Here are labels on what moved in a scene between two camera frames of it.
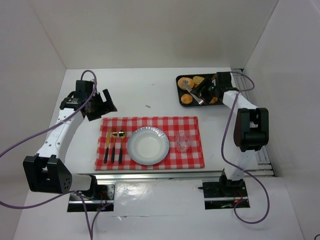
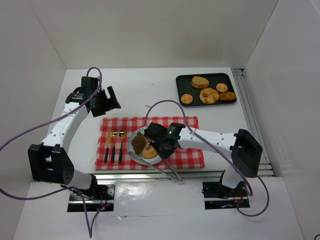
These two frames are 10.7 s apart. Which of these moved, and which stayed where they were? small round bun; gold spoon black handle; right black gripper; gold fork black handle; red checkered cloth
Moved: right black gripper
Stayed: gold fork black handle; small round bun; gold spoon black handle; red checkered cloth
